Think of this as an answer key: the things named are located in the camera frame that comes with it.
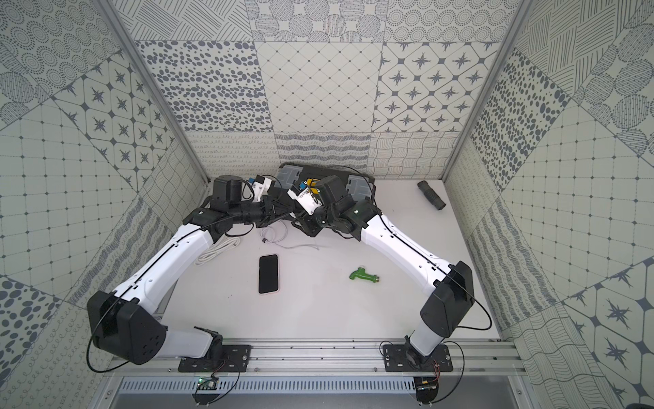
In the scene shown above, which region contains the white charging cable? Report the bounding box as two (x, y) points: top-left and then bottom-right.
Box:
(257, 216), (323, 252)

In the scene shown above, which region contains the black phone pink case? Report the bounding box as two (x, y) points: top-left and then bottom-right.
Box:
(258, 254), (279, 295)

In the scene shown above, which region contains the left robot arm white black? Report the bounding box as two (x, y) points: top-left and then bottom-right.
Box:
(87, 176), (298, 366)

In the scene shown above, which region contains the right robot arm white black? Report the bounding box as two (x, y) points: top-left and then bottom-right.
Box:
(287, 176), (476, 361)

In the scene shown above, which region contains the green plastic toy tool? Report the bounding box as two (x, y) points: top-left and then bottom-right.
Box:
(348, 267), (380, 283)

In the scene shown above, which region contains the black cylindrical object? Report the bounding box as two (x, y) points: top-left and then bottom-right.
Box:
(417, 181), (446, 211)

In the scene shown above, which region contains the left circuit board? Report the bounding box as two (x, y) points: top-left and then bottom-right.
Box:
(195, 378), (220, 394)

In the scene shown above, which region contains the circuit board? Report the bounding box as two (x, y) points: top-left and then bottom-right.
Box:
(413, 377), (439, 405)
(195, 378), (220, 394)

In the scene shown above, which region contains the right circuit board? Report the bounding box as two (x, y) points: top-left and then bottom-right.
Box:
(413, 377), (439, 405)

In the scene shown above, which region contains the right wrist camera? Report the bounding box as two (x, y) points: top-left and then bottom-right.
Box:
(287, 178), (323, 216)

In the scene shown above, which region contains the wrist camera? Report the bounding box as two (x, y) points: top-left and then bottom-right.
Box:
(249, 175), (274, 203)
(287, 178), (323, 216)

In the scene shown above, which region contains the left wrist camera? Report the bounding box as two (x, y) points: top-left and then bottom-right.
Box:
(249, 175), (274, 203)

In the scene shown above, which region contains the black toolbox yellow handle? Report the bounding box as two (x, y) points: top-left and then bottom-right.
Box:
(275, 162), (377, 206)

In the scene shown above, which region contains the white power strip cord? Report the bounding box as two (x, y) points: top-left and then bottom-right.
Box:
(195, 232), (241, 267)

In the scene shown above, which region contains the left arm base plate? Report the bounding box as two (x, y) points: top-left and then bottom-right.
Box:
(178, 344), (252, 373)

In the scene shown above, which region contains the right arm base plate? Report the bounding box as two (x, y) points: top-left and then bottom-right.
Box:
(379, 343), (453, 373)

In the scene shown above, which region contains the aluminium rail frame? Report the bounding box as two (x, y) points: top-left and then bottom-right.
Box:
(114, 338), (526, 378)

